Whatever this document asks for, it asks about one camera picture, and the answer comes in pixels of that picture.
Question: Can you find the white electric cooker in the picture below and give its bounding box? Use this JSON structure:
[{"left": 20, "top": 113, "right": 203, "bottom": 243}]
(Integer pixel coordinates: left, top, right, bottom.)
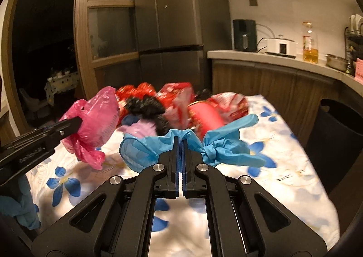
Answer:
[{"left": 266, "top": 35, "right": 297, "bottom": 59}]

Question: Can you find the pink plastic bag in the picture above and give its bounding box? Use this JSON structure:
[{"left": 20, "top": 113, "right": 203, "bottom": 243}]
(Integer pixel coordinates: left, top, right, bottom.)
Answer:
[{"left": 61, "top": 86, "right": 119, "bottom": 170}]

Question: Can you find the wooden lower cabinet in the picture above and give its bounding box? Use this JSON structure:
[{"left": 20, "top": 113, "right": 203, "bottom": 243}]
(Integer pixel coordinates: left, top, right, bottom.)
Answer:
[{"left": 212, "top": 60, "right": 362, "bottom": 146}]

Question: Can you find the purple glove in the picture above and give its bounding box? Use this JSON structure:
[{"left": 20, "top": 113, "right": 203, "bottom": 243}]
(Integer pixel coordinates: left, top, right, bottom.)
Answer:
[{"left": 118, "top": 119, "right": 157, "bottom": 138}]

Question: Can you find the blue gloved left hand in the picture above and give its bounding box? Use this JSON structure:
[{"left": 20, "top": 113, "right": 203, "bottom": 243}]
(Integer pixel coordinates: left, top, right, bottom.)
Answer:
[{"left": 1, "top": 175, "right": 41, "bottom": 230}]

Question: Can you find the red white printed bag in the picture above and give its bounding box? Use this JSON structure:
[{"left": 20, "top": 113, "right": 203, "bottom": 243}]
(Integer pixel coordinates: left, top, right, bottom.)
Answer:
[{"left": 156, "top": 82, "right": 194, "bottom": 130}]

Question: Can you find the wooden glass door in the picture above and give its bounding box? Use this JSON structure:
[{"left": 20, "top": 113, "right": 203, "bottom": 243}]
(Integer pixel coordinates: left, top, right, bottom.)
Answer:
[{"left": 74, "top": 0, "right": 142, "bottom": 98}]

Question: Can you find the pink utensil caddy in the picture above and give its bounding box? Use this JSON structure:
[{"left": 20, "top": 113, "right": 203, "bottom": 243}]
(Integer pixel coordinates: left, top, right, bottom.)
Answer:
[{"left": 354, "top": 58, "right": 363, "bottom": 84}]

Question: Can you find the dark grey refrigerator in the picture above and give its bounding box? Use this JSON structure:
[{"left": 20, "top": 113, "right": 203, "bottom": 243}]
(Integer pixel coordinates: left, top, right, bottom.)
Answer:
[{"left": 134, "top": 0, "right": 232, "bottom": 91}]

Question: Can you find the red plastic bag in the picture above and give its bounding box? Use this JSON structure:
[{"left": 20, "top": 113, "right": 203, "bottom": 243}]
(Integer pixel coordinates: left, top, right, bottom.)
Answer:
[{"left": 116, "top": 83, "right": 156, "bottom": 125}]

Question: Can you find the red white snack bag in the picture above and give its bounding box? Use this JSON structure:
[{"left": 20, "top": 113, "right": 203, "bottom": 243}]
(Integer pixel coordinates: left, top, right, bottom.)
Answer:
[{"left": 207, "top": 92, "right": 249, "bottom": 124}]

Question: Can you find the small black crumpled bag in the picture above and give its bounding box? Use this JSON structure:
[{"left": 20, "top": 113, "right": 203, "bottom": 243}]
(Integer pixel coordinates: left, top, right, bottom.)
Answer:
[{"left": 194, "top": 89, "right": 212, "bottom": 101}]

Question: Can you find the blue nitrile glove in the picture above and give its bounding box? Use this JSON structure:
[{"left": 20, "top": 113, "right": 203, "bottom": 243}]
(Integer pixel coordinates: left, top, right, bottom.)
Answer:
[{"left": 119, "top": 114, "right": 266, "bottom": 173}]

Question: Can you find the black dish rack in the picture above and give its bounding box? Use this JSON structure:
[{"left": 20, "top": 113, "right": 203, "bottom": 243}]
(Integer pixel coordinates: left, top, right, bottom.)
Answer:
[{"left": 344, "top": 14, "right": 362, "bottom": 76}]

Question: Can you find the black trash bin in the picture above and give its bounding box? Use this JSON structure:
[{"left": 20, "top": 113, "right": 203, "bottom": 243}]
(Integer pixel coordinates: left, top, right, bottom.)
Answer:
[{"left": 304, "top": 98, "right": 362, "bottom": 194}]

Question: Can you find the black air fryer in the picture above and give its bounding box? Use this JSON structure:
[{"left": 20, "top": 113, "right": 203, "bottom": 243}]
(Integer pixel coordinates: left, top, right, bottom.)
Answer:
[{"left": 233, "top": 19, "right": 257, "bottom": 52}]

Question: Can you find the cooking oil bottle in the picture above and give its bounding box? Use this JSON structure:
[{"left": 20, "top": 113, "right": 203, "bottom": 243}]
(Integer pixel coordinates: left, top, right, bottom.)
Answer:
[{"left": 302, "top": 22, "right": 319, "bottom": 64}]

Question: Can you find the red paper cup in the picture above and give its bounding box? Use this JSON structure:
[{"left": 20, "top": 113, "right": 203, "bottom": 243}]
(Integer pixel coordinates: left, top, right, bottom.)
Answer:
[{"left": 188, "top": 101, "right": 225, "bottom": 140}]

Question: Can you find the stainless steel bowl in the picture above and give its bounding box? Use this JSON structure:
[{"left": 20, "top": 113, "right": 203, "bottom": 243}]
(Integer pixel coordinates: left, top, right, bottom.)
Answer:
[{"left": 326, "top": 54, "right": 348, "bottom": 72}]

